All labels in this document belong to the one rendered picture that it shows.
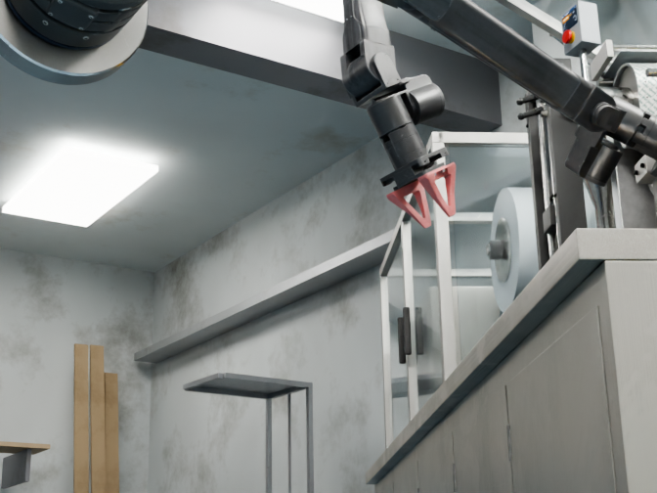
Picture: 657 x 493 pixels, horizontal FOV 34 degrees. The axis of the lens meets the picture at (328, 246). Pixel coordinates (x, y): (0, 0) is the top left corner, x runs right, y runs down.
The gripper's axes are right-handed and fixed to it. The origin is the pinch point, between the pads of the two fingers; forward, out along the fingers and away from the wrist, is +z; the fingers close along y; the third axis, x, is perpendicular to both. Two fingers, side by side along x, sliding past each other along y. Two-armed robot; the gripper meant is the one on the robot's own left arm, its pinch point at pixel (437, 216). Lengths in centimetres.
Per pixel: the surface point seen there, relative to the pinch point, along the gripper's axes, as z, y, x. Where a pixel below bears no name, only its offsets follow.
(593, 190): 10, 34, -78
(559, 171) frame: 2.2, 6.0, -37.4
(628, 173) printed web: 8, 3, -51
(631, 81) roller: -7, -5, -53
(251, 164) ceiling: -78, 434, -284
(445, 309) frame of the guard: 21, 71, -56
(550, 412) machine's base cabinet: 30.6, -15.0, 10.8
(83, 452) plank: 47, 638, -184
